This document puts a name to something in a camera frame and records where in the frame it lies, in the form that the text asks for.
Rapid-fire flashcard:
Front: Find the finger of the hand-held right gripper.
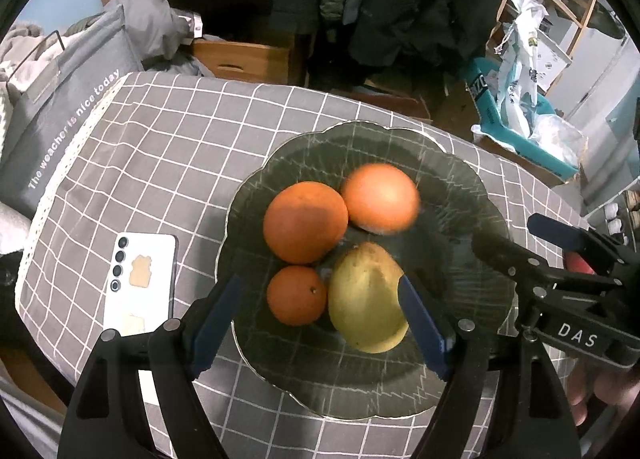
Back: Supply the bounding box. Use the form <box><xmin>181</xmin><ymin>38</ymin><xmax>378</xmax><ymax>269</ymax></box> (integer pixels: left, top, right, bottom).
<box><xmin>527</xmin><ymin>213</ymin><xmax>640</xmax><ymax>285</ymax></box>
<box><xmin>472</xmin><ymin>231</ymin><xmax>621</xmax><ymax>301</ymax></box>

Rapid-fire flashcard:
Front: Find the small orange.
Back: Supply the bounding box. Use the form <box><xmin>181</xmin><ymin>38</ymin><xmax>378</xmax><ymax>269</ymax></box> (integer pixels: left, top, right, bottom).
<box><xmin>266</xmin><ymin>265</ymin><xmax>328</xmax><ymax>326</ymax></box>

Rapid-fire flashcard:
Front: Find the small labelled cardboard box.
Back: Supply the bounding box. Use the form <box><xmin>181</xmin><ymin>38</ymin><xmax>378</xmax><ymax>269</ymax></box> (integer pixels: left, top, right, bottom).
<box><xmin>350</xmin><ymin>81</ymin><xmax>436</xmax><ymax>122</ymax></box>

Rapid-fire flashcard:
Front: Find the grey lettered tote bag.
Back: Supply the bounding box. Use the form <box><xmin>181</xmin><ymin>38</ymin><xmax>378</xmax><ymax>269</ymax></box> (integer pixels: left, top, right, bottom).
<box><xmin>0</xmin><ymin>4</ymin><xmax>143</xmax><ymax>220</ymax></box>

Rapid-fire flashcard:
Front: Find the large orange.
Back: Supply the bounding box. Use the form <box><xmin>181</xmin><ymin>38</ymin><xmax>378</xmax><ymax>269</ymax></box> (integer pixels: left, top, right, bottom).
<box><xmin>263</xmin><ymin>181</ymin><xmax>349</xmax><ymax>266</ymax></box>
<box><xmin>340</xmin><ymin>163</ymin><xmax>421</xmax><ymax>235</ymax></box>

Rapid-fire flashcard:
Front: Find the white door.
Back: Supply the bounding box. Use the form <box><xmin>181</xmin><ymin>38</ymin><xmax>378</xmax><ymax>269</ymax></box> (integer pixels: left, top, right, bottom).
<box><xmin>570</xmin><ymin>29</ymin><xmax>636</xmax><ymax>212</ymax></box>

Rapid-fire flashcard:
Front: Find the clear plastic bag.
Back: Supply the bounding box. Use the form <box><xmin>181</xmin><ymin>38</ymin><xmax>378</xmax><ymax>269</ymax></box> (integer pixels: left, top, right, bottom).
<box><xmin>530</xmin><ymin>114</ymin><xmax>588</xmax><ymax>164</ymax></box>

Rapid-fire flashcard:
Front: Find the person's right hand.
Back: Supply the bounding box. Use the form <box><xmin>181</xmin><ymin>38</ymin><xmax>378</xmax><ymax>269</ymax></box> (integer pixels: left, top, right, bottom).
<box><xmin>567</xmin><ymin>361</ymin><xmax>640</xmax><ymax>437</ymax></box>

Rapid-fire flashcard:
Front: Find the yellow green mango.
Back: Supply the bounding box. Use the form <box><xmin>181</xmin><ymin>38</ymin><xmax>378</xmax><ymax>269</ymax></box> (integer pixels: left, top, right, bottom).
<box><xmin>327</xmin><ymin>241</ymin><xmax>410</xmax><ymax>354</ymax></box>

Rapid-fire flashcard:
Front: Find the teal plastic basket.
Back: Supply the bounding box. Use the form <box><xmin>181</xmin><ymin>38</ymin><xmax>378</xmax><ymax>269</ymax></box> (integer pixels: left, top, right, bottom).
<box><xmin>462</xmin><ymin>56</ymin><xmax>583</xmax><ymax>180</ymax></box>

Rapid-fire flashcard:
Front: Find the white smartphone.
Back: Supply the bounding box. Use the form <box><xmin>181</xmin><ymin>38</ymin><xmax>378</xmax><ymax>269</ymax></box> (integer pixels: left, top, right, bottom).
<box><xmin>102</xmin><ymin>233</ymin><xmax>179</xmax><ymax>410</ymax></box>

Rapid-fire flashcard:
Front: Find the grey garment pile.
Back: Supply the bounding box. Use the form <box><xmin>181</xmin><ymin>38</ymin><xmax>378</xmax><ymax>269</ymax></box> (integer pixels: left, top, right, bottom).
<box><xmin>67</xmin><ymin>0</ymin><xmax>216</xmax><ymax>77</ymax></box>

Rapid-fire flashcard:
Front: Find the large cardboard box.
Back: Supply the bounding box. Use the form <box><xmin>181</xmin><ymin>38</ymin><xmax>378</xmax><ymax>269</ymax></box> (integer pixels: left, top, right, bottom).
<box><xmin>470</xmin><ymin>121</ymin><xmax>583</xmax><ymax>190</ymax></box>

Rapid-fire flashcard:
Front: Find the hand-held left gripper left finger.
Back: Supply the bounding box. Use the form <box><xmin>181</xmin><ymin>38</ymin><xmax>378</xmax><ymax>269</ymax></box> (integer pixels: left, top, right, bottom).
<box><xmin>56</xmin><ymin>274</ymin><xmax>246</xmax><ymax>459</ymax></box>

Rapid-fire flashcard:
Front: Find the black metal pan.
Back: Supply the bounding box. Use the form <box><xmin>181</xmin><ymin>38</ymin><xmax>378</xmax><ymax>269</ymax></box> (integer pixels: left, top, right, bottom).
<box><xmin>590</xmin><ymin>4</ymin><xmax>628</xmax><ymax>40</ymax></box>

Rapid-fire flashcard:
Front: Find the wooden drawer box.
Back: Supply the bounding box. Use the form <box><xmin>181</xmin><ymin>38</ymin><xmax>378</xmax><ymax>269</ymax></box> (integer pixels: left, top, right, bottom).
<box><xmin>192</xmin><ymin>39</ymin><xmax>301</xmax><ymax>86</ymax></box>

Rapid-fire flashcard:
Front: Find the white printed carton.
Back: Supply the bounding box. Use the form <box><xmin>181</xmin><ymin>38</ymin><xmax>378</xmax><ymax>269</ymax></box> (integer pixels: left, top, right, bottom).
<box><xmin>530</xmin><ymin>34</ymin><xmax>576</xmax><ymax>90</ymax></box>

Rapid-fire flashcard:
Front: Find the grey checked tablecloth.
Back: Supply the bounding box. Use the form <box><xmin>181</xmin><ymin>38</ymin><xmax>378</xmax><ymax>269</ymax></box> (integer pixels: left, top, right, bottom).
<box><xmin>14</xmin><ymin>70</ymin><xmax>608</xmax><ymax>459</ymax></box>

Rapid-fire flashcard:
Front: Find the dark glass scalloped bowl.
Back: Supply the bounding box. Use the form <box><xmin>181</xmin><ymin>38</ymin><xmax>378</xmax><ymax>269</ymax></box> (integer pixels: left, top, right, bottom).
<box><xmin>216</xmin><ymin>120</ymin><xmax>517</xmax><ymax>421</ymax></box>

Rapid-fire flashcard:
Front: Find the pink red apple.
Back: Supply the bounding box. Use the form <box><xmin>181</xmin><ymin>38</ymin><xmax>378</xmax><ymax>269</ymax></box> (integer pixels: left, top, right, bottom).
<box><xmin>565</xmin><ymin>251</ymin><xmax>598</xmax><ymax>276</ymax></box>

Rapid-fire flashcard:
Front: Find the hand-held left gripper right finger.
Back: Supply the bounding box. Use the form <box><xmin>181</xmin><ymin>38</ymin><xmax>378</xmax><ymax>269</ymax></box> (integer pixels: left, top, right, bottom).
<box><xmin>396</xmin><ymin>275</ymin><xmax>583</xmax><ymax>459</ymax></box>

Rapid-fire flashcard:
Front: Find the black hooded coat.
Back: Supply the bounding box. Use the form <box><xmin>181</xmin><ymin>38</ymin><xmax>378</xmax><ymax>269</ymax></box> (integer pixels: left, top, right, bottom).
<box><xmin>350</xmin><ymin>0</ymin><xmax>503</xmax><ymax>72</ymax></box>

